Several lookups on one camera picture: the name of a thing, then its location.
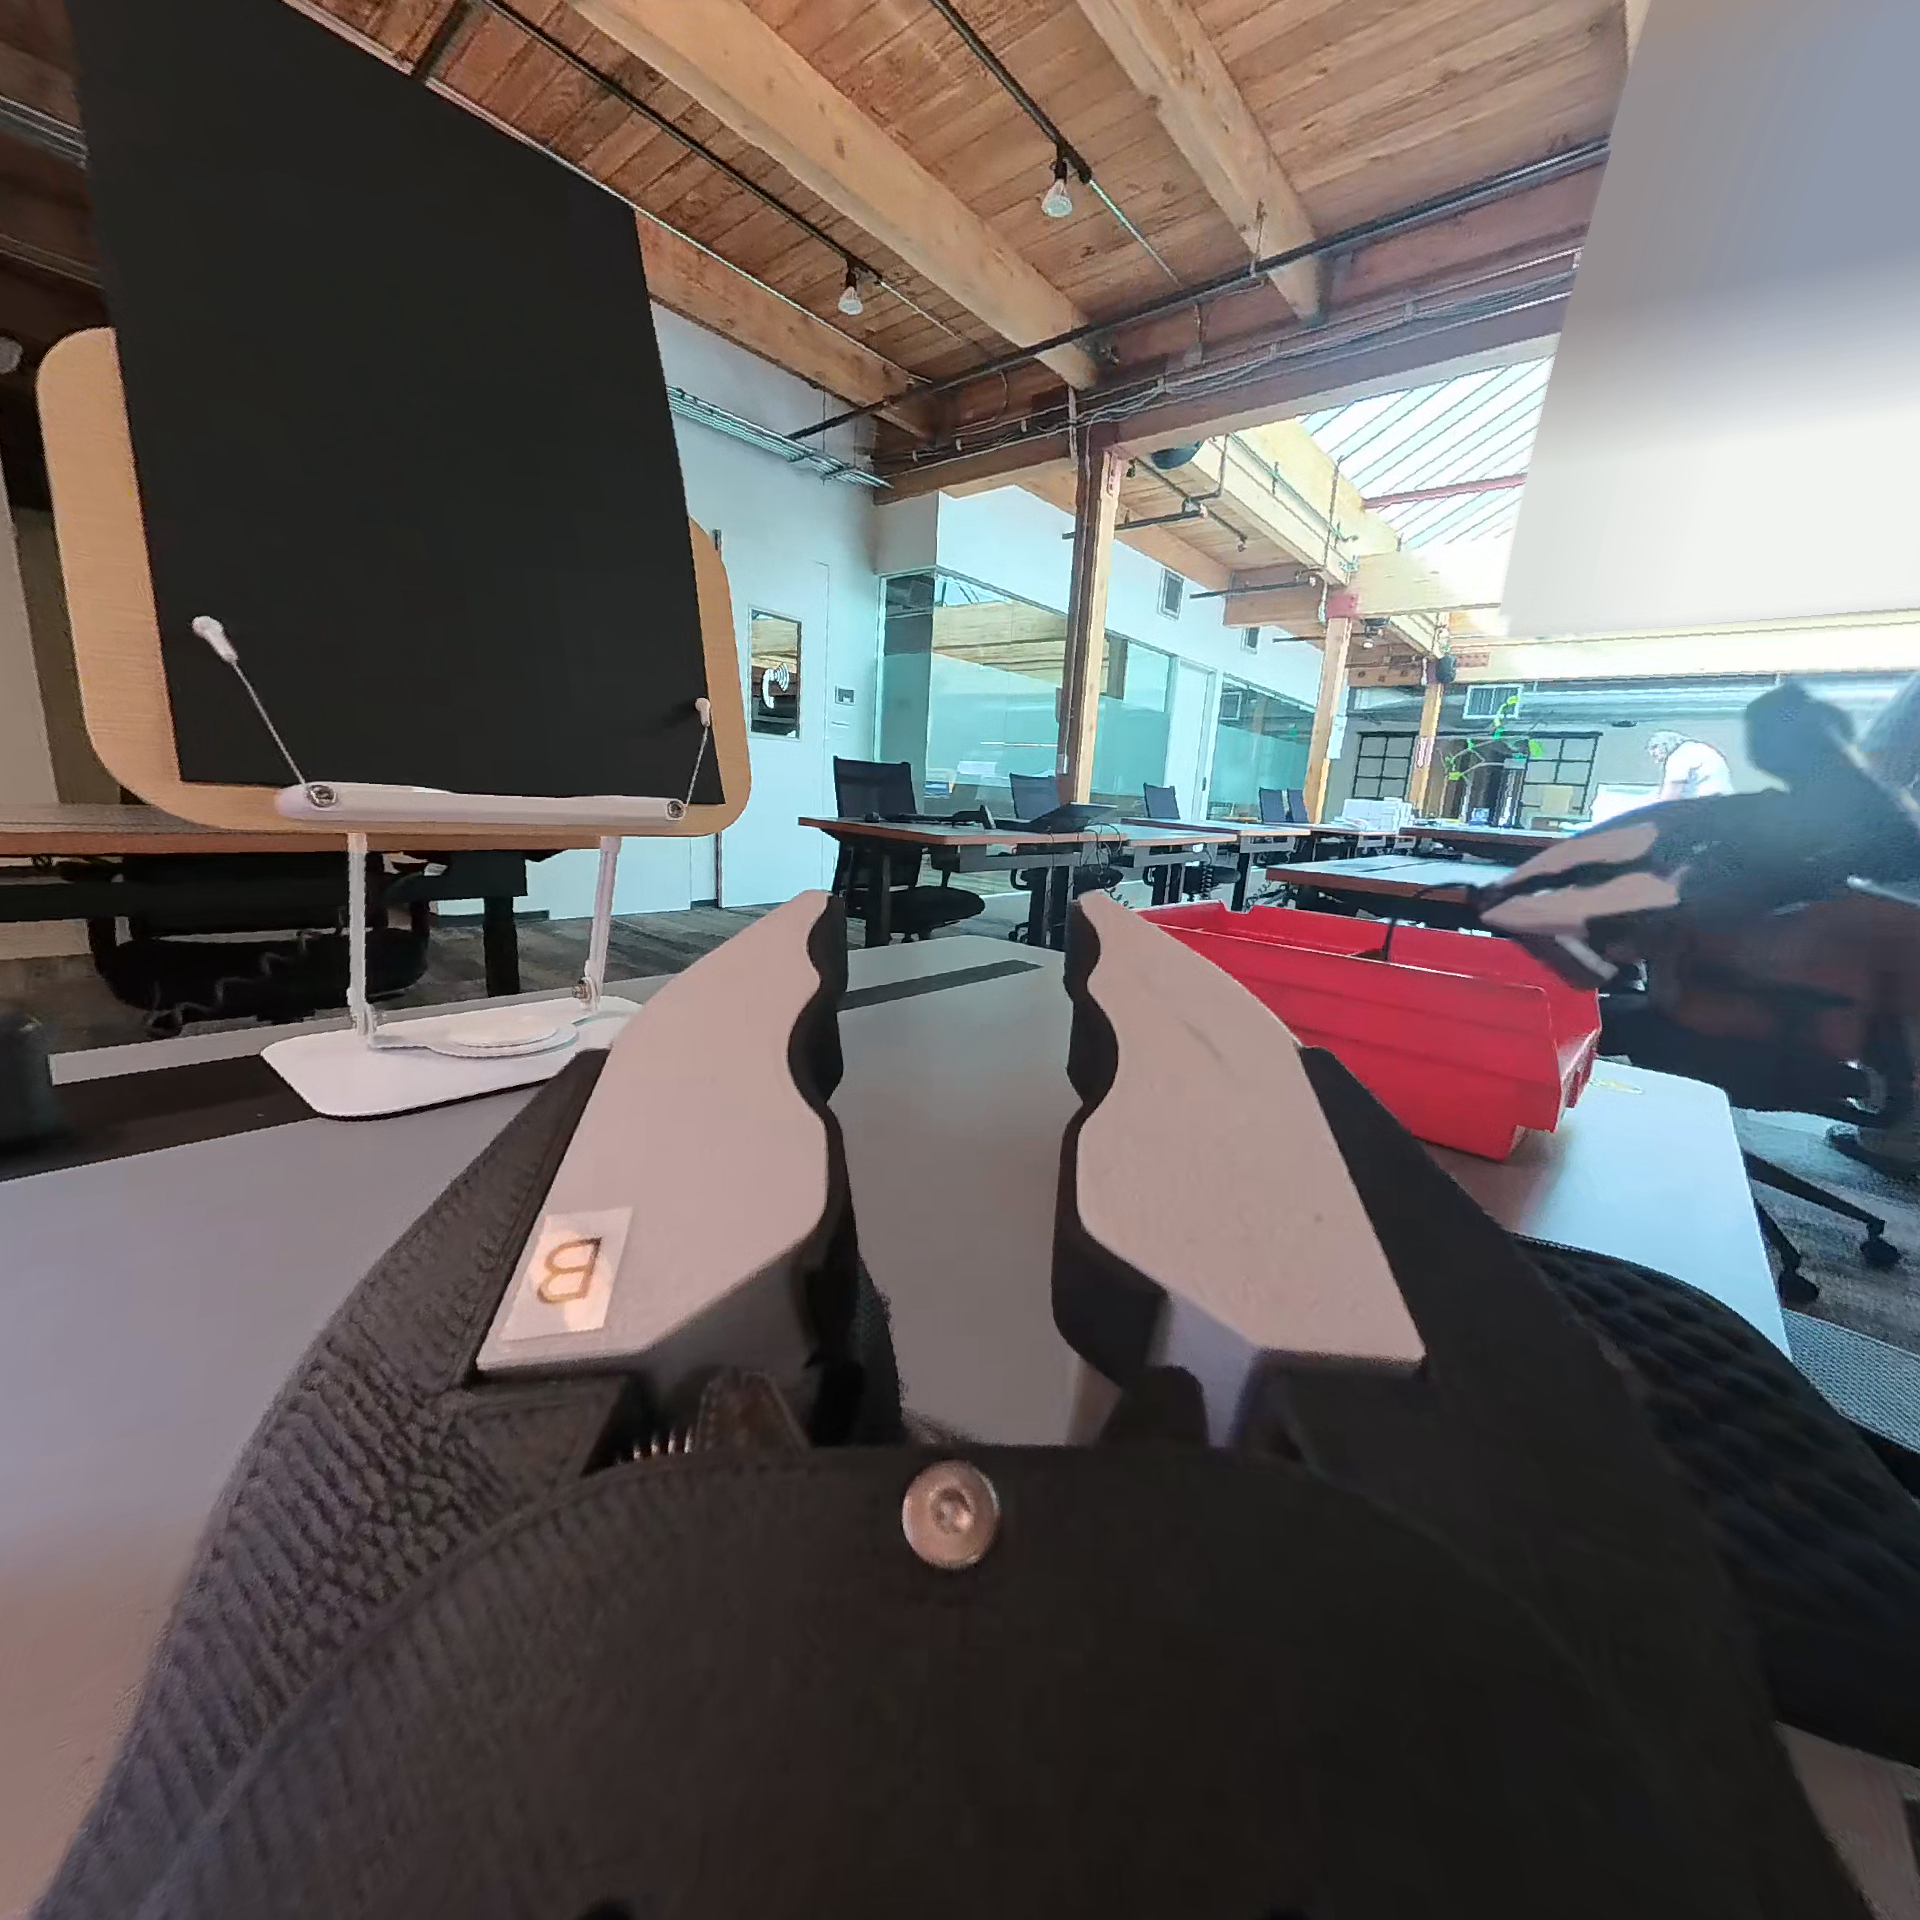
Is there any red plastic bin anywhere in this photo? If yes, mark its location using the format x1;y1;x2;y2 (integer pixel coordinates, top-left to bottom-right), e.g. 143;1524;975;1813
1135;901;1605;1160

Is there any black office chair base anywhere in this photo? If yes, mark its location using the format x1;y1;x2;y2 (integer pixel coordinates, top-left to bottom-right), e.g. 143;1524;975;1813
1738;1101;1911;1309

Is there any black office chair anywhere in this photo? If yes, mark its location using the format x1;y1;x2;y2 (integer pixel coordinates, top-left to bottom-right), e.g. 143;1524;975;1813
832;757;988;947

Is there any long wooden office desk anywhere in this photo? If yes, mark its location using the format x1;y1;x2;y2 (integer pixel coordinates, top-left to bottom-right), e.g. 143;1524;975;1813
799;808;1320;947

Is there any person's right hand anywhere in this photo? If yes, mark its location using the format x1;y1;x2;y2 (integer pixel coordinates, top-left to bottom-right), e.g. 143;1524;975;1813
1628;895;1920;1119

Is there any wooden desk by wall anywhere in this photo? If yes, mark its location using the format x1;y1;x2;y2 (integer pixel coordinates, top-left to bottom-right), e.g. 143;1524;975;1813
0;803;529;1039

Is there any dark round object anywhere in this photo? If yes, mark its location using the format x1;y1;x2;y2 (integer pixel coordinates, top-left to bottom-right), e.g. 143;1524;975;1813
0;1007;62;1193

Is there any green potted plant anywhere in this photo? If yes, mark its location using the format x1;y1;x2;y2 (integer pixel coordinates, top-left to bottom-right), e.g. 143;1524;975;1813
1445;691;1549;823

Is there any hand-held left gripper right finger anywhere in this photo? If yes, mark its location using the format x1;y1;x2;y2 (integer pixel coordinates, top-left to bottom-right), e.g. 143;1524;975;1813
1049;892;1426;1449

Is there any door glass panel with logo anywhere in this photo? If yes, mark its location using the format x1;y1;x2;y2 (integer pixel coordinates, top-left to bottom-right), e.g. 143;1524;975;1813
746;606;802;740

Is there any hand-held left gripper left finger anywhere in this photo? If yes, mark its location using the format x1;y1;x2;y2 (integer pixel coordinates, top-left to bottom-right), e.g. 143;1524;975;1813
478;888;910;1453

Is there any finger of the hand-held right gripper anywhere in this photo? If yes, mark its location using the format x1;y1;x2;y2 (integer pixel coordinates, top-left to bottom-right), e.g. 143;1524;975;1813
1477;871;1689;992
1500;815;1673;893

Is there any black flat panel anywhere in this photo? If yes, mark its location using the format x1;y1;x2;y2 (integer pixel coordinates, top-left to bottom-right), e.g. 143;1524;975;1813
64;0;726;807

